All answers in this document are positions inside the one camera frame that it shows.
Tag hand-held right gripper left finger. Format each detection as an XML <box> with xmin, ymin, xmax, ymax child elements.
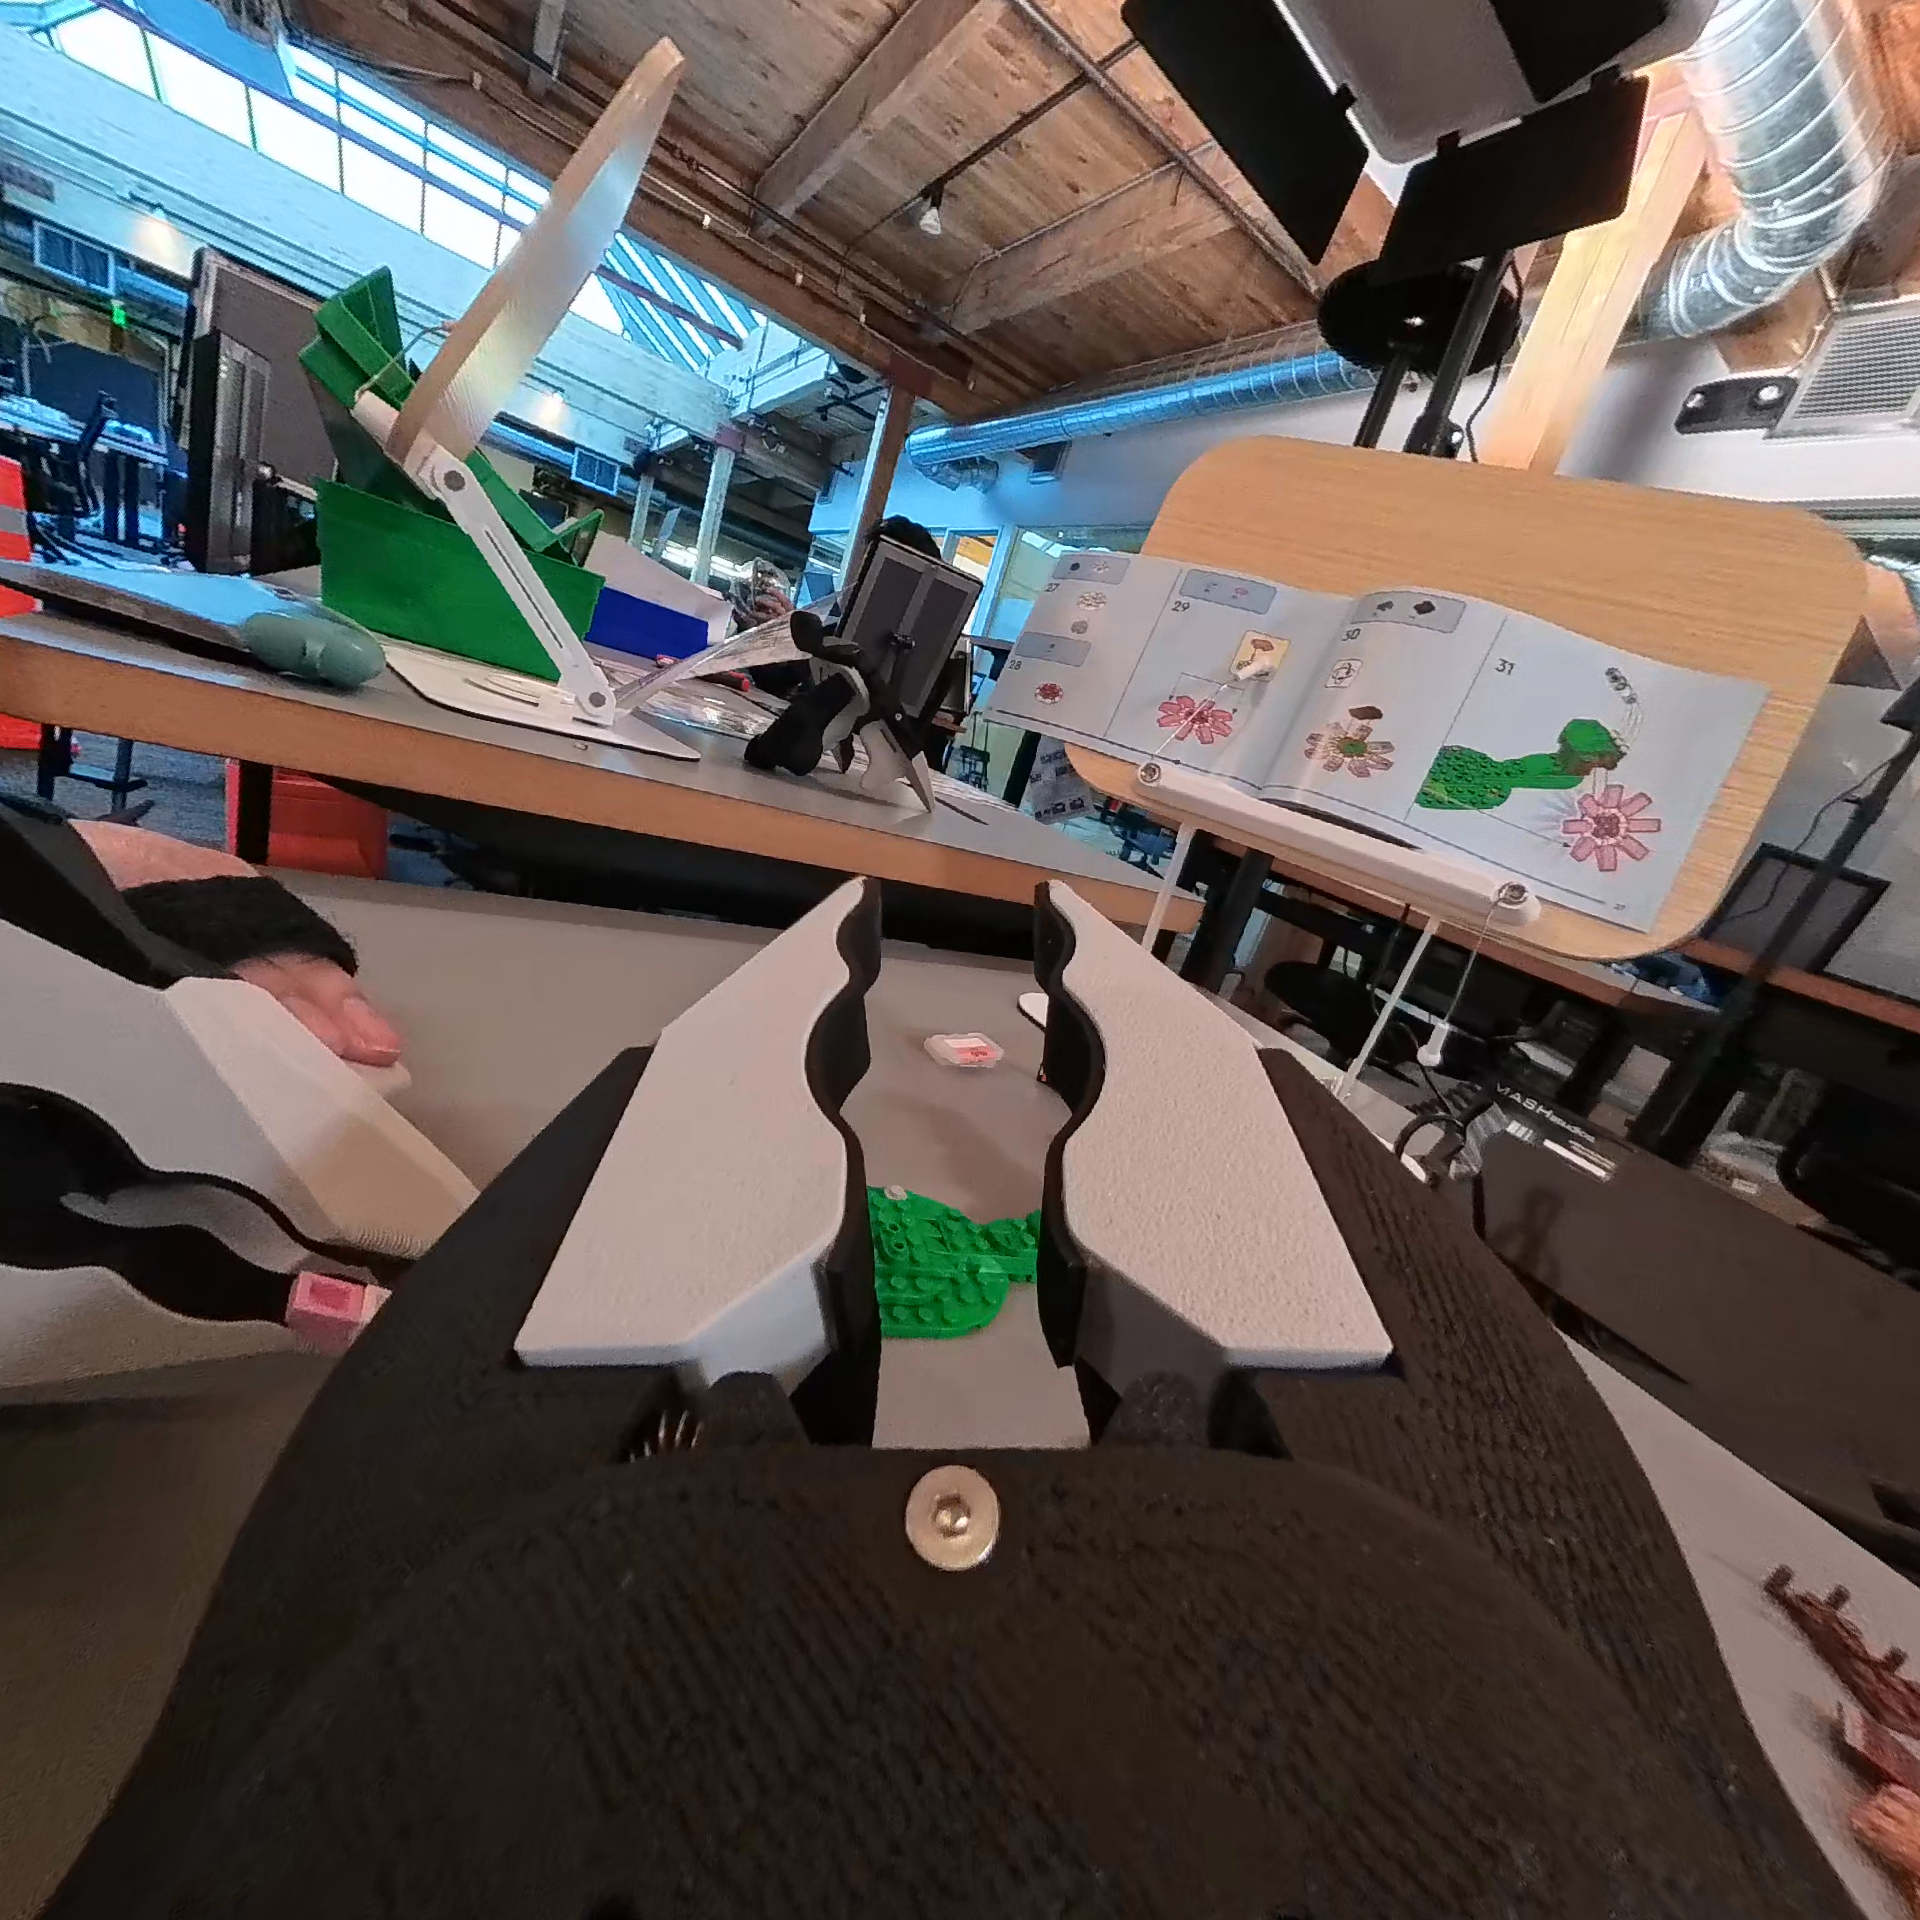
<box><xmin>514</xmin><ymin>875</ymin><xmax>885</xmax><ymax>1441</ymax></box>

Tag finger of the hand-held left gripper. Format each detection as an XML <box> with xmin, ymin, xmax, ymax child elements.
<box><xmin>0</xmin><ymin>1186</ymin><xmax>349</xmax><ymax>1400</ymax></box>
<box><xmin>0</xmin><ymin>915</ymin><xmax>483</xmax><ymax>1269</ymax></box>

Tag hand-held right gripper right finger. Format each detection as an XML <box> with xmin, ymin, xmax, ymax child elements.
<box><xmin>1034</xmin><ymin>877</ymin><xmax>1401</xmax><ymax>1444</ymax></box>

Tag pink lego flower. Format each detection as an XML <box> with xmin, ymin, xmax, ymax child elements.
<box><xmin>281</xmin><ymin>1269</ymin><xmax>396</xmax><ymax>1341</ymax></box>

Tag green lego plant base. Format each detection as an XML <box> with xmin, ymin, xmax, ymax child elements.
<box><xmin>865</xmin><ymin>1178</ymin><xmax>1045</xmax><ymax>1341</ymax></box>

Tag lego instruction booklet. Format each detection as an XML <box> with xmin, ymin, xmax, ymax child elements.
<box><xmin>991</xmin><ymin>551</ymin><xmax>1775</xmax><ymax>919</ymax></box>

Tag brown lego pieces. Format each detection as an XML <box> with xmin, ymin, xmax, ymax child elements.
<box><xmin>1758</xmin><ymin>1559</ymin><xmax>1920</xmax><ymax>1885</ymax></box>

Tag person's left hand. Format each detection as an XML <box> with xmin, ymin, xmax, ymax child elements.
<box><xmin>67</xmin><ymin>815</ymin><xmax>407</xmax><ymax>1071</ymax></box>

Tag black office chair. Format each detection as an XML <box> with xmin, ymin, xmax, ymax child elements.
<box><xmin>1263</xmin><ymin>958</ymin><xmax>1444</xmax><ymax>1060</ymax></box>

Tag orange crate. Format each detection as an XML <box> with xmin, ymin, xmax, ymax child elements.
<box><xmin>225</xmin><ymin>757</ymin><xmax>396</xmax><ymax>884</ymax></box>

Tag teal oval object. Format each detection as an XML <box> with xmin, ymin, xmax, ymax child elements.
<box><xmin>244</xmin><ymin>606</ymin><xmax>390</xmax><ymax>690</ymax></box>

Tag grey wood-edged desk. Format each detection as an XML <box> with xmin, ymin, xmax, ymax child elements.
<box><xmin>0</xmin><ymin>592</ymin><xmax>1205</xmax><ymax>935</ymax></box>

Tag green plastic bin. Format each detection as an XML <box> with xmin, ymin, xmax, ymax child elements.
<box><xmin>294</xmin><ymin>266</ymin><xmax>610</xmax><ymax>680</ymax></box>

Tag black grey handheld device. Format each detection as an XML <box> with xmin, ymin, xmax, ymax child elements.
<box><xmin>744</xmin><ymin>606</ymin><xmax>941</xmax><ymax>815</ymax></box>

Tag black computer monitor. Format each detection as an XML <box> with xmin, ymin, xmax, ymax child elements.
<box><xmin>178</xmin><ymin>246</ymin><xmax>335</xmax><ymax>582</ymax></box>

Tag blue white box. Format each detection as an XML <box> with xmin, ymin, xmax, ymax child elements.
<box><xmin>582</xmin><ymin>534</ymin><xmax>741</xmax><ymax>664</ymax></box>

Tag black tripod leg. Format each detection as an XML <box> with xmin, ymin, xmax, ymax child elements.
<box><xmin>1632</xmin><ymin>717</ymin><xmax>1920</xmax><ymax>1159</ymax></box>

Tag wooden book stand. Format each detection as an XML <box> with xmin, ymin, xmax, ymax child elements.
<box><xmin>1018</xmin><ymin>435</ymin><xmax>1871</xmax><ymax>1086</ymax></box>

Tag black light stand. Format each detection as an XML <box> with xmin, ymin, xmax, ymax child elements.
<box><xmin>1317</xmin><ymin>247</ymin><xmax>1535</xmax><ymax>455</ymax></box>

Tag studio light panel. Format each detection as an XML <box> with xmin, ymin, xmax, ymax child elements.
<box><xmin>1119</xmin><ymin>0</ymin><xmax>1721</xmax><ymax>273</ymax></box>

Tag white cable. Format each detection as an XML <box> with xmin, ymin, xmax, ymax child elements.
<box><xmin>1347</xmin><ymin>912</ymin><xmax>1470</xmax><ymax>1086</ymax></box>

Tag wall air vent unit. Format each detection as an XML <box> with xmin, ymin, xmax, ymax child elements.
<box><xmin>1770</xmin><ymin>296</ymin><xmax>1920</xmax><ymax>439</ymax></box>

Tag silver air duct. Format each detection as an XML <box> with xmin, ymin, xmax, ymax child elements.
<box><xmin>904</xmin><ymin>0</ymin><xmax>1920</xmax><ymax>485</ymax></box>

